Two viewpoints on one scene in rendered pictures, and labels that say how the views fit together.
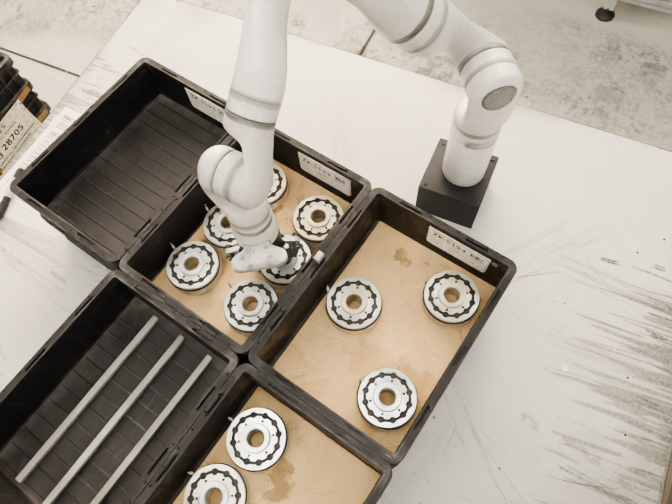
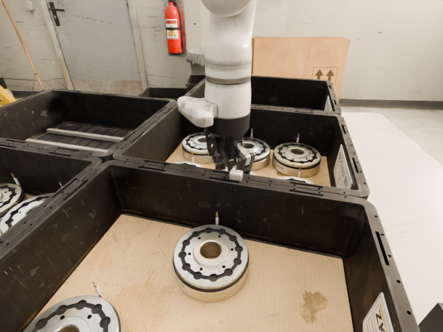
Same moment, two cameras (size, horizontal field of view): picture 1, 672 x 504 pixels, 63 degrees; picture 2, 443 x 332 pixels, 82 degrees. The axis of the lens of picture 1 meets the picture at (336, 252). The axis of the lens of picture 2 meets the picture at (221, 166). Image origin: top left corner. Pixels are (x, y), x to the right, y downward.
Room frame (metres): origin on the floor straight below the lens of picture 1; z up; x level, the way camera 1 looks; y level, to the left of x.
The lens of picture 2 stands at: (0.25, -0.23, 1.15)
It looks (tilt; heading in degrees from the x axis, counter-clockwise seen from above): 33 degrees down; 63
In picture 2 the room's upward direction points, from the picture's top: straight up
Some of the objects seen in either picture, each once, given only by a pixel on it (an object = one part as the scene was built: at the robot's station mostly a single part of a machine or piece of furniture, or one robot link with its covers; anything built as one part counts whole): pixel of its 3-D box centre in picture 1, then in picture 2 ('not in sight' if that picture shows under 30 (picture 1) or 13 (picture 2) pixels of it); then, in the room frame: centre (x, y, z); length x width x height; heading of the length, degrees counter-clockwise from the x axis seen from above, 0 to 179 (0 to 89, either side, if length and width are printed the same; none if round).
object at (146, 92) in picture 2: not in sight; (167, 111); (0.77, 1.89, 0.31); 0.40 x 0.30 x 0.34; 149
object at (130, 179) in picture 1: (142, 167); (260, 109); (0.68, 0.38, 0.87); 0.40 x 0.30 x 0.11; 139
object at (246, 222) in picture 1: (235, 189); (229, 20); (0.44, 0.14, 1.12); 0.09 x 0.07 x 0.15; 53
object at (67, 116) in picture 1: (57, 167); not in sight; (0.83, 0.66, 0.70); 0.33 x 0.23 x 0.01; 149
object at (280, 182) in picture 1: (262, 183); (296, 154); (0.61, 0.13, 0.86); 0.10 x 0.10 x 0.01
